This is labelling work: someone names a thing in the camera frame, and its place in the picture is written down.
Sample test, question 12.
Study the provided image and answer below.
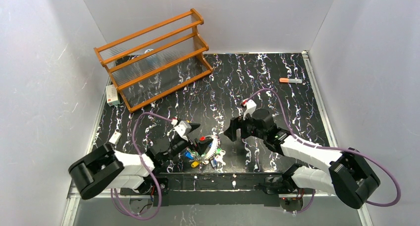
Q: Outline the purple cable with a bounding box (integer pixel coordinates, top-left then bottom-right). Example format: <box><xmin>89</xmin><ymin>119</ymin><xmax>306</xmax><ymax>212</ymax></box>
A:
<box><xmin>110</xmin><ymin>112</ymin><xmax>174</xmax><ymax>221</ymax></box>
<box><xmin>241</xmin><ymin>88</ymin><xmax>402</xmax><ymax>214</ymax></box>

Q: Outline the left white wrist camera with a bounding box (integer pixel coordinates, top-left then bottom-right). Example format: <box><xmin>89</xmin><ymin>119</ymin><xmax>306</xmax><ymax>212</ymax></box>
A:
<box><xmin>171</xmin><ymin>118</ymin><xmax>192</xmax><ymax>141</ymax></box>

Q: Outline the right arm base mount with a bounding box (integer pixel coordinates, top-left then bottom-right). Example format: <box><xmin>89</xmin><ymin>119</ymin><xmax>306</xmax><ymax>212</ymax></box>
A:
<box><xmin>259</xmin><ymin>175</ymin><xmax>313</xmax><ymax>212</ymax></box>

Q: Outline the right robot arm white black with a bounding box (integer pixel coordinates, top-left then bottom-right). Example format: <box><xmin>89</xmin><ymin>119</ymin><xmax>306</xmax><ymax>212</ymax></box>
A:
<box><xmin>223</xmin><ymin>109</ymin><xmax>380</xmax><ymax>209</ymax></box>

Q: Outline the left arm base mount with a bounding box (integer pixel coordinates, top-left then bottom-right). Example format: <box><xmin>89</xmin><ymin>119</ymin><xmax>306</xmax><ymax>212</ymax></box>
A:
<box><xmin>120</xmin><ymin>176</ymin><xmax>169</xmax><ymax>196</ymax></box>

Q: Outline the aluminium frame rail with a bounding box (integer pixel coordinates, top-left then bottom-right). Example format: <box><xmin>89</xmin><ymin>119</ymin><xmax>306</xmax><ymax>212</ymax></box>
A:
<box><xmin>61</xmin><ymin>173</ymin><xmax>373</xmax><ymax>226</ymax></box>

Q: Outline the bunch of coloured keys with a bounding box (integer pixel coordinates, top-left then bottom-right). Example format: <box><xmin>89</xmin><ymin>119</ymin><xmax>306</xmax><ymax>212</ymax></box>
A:
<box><xmin>183</xmin><ymin>148</ymin><xmax>225</xmax><ymax>170</ymax></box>

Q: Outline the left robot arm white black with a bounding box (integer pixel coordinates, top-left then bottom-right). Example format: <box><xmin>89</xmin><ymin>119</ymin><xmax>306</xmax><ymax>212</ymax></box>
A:
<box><xmin>68</xmin><ymin>120</ymin><xmax>218</xmax><ymax>200</ymax></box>

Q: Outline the orange white marker pen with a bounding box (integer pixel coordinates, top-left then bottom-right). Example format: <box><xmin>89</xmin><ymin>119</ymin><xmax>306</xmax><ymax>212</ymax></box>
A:
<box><xmin>279</xmin><ymin>78</ymin><xmax>303</xmax><ymax>84</ymax></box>

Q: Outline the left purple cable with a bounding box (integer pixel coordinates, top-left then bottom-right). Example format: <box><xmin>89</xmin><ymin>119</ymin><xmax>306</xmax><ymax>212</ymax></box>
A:
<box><xmin>110</xmin><ymin>112</ymin><xmax>174</xmax><ymax>221</ymax></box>

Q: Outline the small white card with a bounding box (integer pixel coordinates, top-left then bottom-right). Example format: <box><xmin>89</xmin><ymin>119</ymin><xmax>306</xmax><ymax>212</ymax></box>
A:
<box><xmin>108</xmin><ymin>130</ymin><xmax>121</xmax><ymax>145</ymax></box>

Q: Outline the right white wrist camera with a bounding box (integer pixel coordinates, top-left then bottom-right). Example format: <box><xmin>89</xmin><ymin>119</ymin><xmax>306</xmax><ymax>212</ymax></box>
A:
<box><xmin>241</xmin><ymin>99</ymin><xmax>257</xmax><ymax>119</ymax></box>

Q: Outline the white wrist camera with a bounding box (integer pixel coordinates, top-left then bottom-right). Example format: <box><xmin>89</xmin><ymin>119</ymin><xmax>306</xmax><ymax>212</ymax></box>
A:
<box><xmin>171</xmin><ymin>118</ymin><xmax>192</xmax><ymax>141</ymax></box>
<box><xmin>241</xmin><ymin>99</ymin><xmax>257</xmax><ymax>119</ymax></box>

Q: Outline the white red small box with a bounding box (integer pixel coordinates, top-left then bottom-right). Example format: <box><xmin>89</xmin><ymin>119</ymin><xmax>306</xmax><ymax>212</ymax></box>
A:
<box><xmin>105</xmin><ymin>84</ymin><xmax>121</xmax><ymax>107</ymax></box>

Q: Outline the orange wooden shelf rack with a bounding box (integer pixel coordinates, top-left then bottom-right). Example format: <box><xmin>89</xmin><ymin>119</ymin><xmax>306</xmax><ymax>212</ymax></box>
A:
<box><xmin>94</xmin><ymin>8</ymin><xmax>213</xmax><ymax>113</ymax></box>

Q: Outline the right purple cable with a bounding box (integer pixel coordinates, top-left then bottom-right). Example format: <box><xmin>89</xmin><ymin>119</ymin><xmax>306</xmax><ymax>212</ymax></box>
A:
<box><xmin>241</xmin><ymin>88</ymin><xmax>402</xmax><ymax>214</ymax></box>

